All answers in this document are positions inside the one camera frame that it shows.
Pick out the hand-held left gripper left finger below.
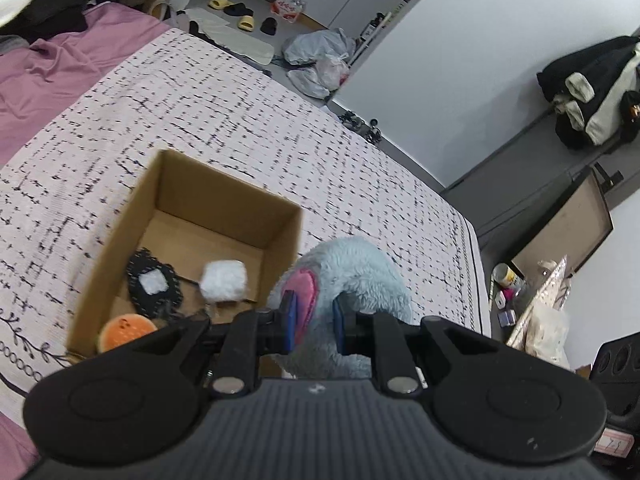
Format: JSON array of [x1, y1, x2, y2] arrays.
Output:
[[65, 290, 301, 397]]

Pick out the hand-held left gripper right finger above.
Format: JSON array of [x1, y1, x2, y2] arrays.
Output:
[[332, 300, 566, 397]]

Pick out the grey plush toy pink patch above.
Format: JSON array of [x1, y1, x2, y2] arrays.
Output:
[[267, 237, 414, 381]]

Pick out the white fluffy cube toy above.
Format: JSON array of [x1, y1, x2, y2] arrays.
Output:
[[200, 259, 249, 304]]

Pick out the black pouch white patch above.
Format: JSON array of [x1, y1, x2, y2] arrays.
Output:
[[126, 247, 185, 319]]

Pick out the orange burger plush toy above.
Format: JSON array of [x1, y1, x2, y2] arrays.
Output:
[[97, 313, 159, 354]]

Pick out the brown cardboard box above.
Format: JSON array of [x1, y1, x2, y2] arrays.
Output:
[[66, 149, 306, 367]]

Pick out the translucent white plastic bag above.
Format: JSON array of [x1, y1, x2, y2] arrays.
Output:
[[525, 300, 571, 369]]

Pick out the white paper cup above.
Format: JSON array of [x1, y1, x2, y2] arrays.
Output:
[[492, 262, 526, 291]]

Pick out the brown framed board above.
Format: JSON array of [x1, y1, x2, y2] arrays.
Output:
[[510, 167, 615, 281]]

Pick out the white black patterned blanket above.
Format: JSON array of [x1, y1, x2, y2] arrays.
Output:
[[0, 27, 494, 412]]

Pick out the black wheeled object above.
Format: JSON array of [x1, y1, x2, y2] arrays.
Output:
[[337, 110, 384, 144]]

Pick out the white plastic bag red contents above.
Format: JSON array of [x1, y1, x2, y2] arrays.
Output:
[[287, 55, 351, 99]]

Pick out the cream hanging coat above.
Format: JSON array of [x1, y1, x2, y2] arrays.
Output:
[[564, 42, 640, 144]]

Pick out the grey plastic bag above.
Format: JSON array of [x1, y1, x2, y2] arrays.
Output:
[[281, 27, 357, 69]]

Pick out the pale door mat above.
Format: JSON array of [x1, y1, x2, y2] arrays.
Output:
[[185, 7, 276, 66]]

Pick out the black spray bottle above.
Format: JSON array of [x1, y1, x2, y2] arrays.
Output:
[[360, 10, 391, 44]]

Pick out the black hanging jacket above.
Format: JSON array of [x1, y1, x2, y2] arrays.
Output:
[[537, 35, 640, 150]]

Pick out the pack of water bottles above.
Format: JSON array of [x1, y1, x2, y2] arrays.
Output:
[[271, 0, 306, 25]]

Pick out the purple bed sheet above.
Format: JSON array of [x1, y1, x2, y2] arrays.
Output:
[[0, 2, 174, 468]]

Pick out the black clothing pile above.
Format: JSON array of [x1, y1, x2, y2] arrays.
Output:
[[0, 0, 167, 45]]

